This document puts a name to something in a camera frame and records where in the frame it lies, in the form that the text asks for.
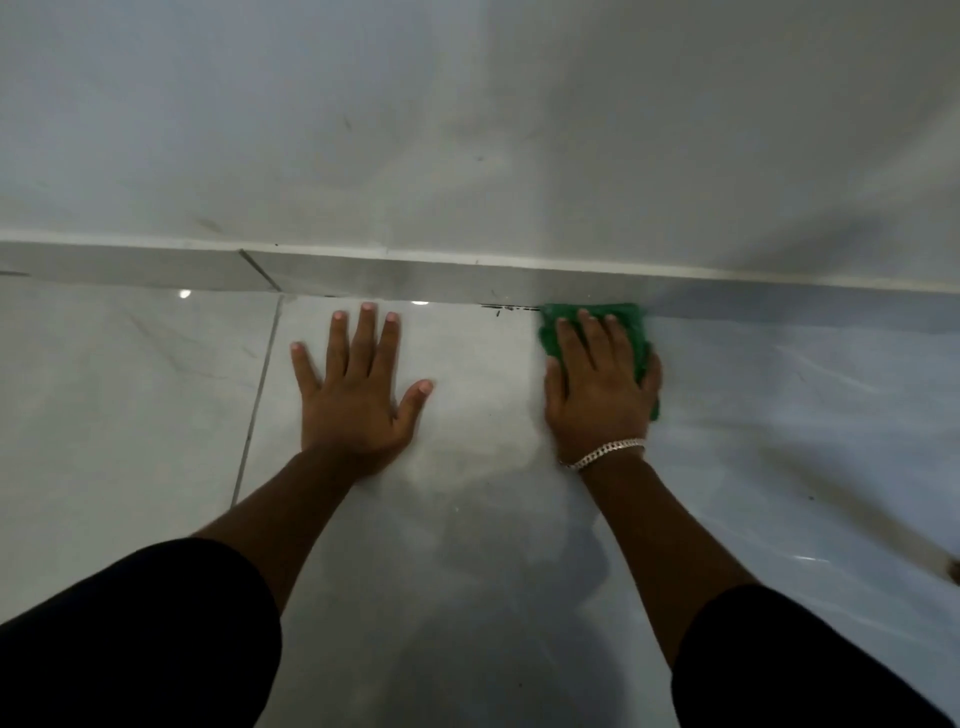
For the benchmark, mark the person's left hand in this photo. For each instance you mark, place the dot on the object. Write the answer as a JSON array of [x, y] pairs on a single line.
[[352, 412]]

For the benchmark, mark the person's right hand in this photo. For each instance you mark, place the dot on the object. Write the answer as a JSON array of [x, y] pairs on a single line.
[[600, 405]]

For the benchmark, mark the person's right little finger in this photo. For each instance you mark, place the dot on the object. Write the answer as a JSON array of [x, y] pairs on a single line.
[[651, 373]]

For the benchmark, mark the person's left little finger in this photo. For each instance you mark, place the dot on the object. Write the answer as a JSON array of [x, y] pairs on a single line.
[[306, 375]]

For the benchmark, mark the person's left middle finger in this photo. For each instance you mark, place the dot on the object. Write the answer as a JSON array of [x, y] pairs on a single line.
[[363, 339]]

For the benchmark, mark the person's right middle finger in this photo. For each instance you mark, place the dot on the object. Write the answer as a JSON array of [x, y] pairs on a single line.
[[592, 334]]

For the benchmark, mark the person's right thumb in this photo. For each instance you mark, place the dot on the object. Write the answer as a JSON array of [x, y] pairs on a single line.
[[554, 390]]

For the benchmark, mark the person's left thumb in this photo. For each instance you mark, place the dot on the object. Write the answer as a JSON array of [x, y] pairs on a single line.
[[416, 403]]

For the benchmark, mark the green scrubbing pad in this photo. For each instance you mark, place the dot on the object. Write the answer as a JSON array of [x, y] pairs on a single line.
[[634, 328]]

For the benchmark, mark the person's right forearm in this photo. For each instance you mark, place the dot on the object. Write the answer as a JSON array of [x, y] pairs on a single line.
[[660, 540]]

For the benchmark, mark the person's left forearm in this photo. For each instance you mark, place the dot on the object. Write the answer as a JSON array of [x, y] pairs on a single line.
[[300, 510]]

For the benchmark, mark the grey tile skirting board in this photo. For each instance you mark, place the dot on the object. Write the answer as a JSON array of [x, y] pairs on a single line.
[[450, 276]]

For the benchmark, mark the person's black left sleeve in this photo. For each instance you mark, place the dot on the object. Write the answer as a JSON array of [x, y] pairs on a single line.
[[135, 637]]

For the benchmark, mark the person's black sleeve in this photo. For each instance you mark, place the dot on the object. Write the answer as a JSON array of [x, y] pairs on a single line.
[[135, 637], [795, 667]]

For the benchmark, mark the person's black right sleeve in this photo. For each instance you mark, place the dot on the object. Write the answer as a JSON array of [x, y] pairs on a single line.
[[795, 667]]

